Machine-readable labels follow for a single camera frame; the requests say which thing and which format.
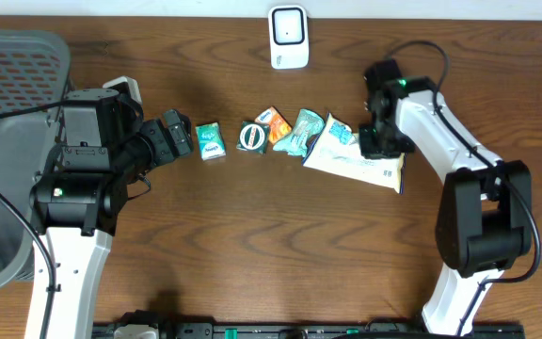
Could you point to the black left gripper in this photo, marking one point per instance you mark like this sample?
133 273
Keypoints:
168 142

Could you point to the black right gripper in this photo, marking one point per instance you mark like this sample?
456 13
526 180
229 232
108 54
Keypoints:
368 148

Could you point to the white teal tissue pack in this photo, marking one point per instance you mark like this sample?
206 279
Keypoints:
211 144

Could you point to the yellow printed bag pack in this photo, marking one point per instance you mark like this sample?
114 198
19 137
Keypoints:
336 151

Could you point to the teal snack packet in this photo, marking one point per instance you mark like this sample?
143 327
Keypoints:
307 125

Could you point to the dark green round-logo packet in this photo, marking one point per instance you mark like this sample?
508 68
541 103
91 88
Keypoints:
253 137

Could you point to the orange tissue packet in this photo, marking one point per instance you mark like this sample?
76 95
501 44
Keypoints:
278 126

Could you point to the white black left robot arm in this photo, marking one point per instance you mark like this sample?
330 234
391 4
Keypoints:
109 145

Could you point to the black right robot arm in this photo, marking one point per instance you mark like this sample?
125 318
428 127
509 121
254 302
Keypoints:
484 219

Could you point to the white barcode scanner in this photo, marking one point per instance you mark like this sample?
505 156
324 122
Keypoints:
288 37

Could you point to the grey plastic shopping basket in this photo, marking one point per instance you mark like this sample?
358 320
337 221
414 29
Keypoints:
34 71

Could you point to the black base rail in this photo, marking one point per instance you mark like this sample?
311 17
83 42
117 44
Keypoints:
147 324

